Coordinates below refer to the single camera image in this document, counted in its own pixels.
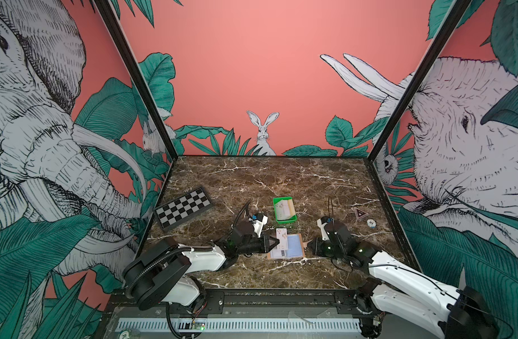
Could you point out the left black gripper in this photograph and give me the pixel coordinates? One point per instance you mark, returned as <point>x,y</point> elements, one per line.
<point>265,243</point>

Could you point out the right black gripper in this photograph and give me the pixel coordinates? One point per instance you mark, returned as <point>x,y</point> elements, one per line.
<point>318,243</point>

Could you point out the tan leather card holder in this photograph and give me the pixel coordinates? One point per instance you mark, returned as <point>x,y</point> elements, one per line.
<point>295,250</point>

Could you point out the green plastic card tray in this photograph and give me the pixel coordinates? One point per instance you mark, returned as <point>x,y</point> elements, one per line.
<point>292,220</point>

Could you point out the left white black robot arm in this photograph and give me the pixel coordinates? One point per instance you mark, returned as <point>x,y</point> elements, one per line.
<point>162,274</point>

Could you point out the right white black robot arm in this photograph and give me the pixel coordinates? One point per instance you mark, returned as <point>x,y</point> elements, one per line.
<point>395,288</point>

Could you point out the triangle marker sticker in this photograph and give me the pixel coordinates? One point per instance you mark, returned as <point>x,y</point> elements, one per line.
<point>360,214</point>

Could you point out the small round white sticker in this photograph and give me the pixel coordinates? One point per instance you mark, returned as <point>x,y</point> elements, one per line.
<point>370,223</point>

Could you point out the black white checkerboard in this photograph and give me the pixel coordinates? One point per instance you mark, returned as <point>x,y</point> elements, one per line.
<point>183,208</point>

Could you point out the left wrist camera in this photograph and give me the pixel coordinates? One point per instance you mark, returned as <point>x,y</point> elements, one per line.
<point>258,221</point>

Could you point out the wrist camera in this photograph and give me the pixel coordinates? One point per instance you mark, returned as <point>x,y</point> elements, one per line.
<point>258,221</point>
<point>325,225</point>

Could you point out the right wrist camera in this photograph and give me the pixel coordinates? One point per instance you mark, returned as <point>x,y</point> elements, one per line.
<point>325,225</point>

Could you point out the black mounting rail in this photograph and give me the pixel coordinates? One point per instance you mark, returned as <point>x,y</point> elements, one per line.
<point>218,300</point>

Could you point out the white slotted cable duct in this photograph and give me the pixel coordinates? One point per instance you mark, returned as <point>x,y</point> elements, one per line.
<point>240,325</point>

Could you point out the right black frame post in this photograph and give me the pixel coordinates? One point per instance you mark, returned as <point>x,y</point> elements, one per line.
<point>450,22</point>

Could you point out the black frame post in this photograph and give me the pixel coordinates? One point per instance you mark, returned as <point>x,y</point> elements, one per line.
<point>111,22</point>
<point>450,22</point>

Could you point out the left black frame post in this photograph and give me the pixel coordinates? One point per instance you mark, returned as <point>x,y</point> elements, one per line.
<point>111,22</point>

